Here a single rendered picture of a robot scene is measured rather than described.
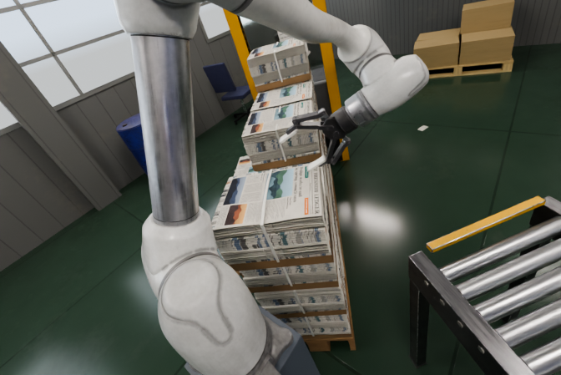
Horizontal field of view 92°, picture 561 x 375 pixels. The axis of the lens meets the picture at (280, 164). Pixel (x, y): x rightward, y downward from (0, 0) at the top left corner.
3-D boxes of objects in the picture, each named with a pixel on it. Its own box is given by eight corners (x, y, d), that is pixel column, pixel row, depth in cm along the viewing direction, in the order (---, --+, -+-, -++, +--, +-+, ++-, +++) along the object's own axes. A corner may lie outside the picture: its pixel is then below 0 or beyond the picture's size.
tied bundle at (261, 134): (254, 173, 150) (239, 137, 138) (260, 144, 174) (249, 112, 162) (321, 160, 142) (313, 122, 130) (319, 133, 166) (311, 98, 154)
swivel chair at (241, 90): (249, 108, 467) (229, 53, 417) (269, 111, 433) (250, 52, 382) (224, 124, 440) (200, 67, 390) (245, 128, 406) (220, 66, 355)
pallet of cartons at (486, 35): (518, 50, 372) (530, -8, 333) (509, 78, 320) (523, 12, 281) (421, 57, 449) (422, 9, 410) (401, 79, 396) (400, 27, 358)
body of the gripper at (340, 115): (345, 110, 72) (316, 130, 76) (362, 132, 76) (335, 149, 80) (341, 99, 78) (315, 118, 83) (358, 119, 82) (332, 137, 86)
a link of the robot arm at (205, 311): (217, 408, 50) (155, 359, 38) (183, 332, 63) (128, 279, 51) (283, 338, 56) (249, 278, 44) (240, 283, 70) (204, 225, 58)
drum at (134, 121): (174, 156, 391) (146, 107, 348) (194, 163, 358) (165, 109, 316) (143, 178, 362) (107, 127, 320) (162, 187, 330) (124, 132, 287)
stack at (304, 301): (285, 353, 150) (230, 263, 104) (293, 205, 244) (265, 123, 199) (357, 351, 142) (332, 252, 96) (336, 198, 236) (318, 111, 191)
